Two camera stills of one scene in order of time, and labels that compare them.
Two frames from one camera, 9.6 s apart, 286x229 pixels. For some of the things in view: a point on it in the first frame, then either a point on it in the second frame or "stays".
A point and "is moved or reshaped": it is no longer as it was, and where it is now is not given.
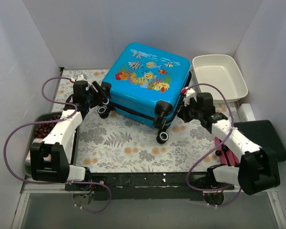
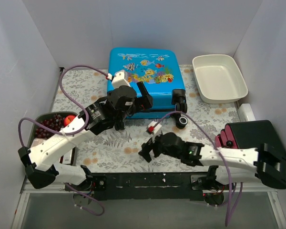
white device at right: (246, 112) stays
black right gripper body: (182, 112) to (151, 146)
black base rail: (149, 186) stays
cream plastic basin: (221, 71) stays
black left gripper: (96, 91) to (140, 103)
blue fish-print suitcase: (148, 82) is moved or reshaped
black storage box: (262, 132) stays
